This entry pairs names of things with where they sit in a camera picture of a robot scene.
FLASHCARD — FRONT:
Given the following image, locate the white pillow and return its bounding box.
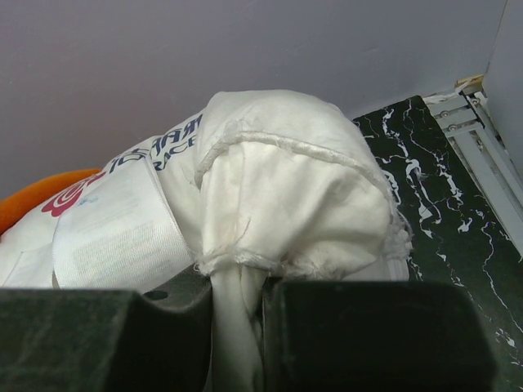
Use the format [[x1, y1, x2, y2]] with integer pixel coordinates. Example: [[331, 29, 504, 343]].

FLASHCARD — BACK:
[[1, 90, 412, 391]]

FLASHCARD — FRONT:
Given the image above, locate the aluminium frame rail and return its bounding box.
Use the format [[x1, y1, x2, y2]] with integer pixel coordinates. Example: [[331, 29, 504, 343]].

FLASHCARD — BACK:
[[422, 75, 522, 252]]

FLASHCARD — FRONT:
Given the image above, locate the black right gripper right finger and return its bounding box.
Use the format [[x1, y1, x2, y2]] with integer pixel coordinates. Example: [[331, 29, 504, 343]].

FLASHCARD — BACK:
[[262, 278, 294, 391]]

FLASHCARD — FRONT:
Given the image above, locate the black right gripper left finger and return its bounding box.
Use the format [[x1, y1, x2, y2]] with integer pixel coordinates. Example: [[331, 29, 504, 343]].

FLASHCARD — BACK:
[[105, 271, 212, 391]]

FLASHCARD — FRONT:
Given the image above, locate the orange patterned plush pillowcase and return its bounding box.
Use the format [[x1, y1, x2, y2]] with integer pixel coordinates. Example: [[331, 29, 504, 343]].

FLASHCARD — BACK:
[[1, 168, 101, 234]]

